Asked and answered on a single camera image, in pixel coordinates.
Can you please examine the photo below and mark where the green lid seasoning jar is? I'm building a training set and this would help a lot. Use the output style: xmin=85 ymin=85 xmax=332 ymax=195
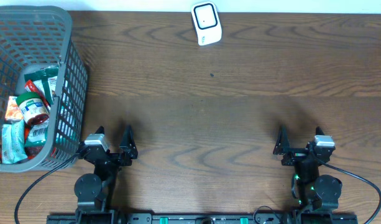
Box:
xmin=16 ymin=92 xmax=49 ymax=126

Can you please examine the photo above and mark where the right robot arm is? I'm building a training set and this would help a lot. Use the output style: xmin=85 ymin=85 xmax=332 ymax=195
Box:
xmin=273 ymin=126 xmax=342 ymax=223

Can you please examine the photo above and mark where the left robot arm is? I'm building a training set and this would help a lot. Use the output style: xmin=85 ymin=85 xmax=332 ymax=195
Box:
xmin=74 ymin=126 xmax=138 ymax=224

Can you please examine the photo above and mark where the white barcode scanner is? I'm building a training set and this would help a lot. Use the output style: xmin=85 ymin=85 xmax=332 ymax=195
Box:
xmin=191 ymin=1 xmax=223 ymax=46

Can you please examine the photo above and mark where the red snack packet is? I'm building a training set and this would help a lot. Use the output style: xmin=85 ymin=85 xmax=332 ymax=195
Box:
xmin=24 ymin=125 xmax=48 ymax=159

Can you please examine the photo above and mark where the light green wipes pack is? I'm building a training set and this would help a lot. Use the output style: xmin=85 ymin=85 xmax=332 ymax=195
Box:
xmin=1 ymin=120 xmax=27 ymax=164

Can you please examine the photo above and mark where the red stick sachet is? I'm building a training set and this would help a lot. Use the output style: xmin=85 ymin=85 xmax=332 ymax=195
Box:
xmin=25 ymin=80 xmax=50 ymax=111

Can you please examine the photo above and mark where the orange tissue pack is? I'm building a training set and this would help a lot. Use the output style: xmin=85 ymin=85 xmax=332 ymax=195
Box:
xmin=5 ymin=96 xmax=24 ymax=121

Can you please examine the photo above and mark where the grey plastic mesh basket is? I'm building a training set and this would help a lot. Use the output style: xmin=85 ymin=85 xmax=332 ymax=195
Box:
xmin=0 ymin=6 xmax=88 ymax=173

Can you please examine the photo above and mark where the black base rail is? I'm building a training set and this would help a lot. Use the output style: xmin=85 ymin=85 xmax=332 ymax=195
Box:
xmin=46 ymin=212 xmax=358 ymax=224

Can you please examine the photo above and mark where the left black cable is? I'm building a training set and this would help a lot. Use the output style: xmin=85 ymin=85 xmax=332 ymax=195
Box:
xmin=14 ymin=152 xmax=81 ymax=224

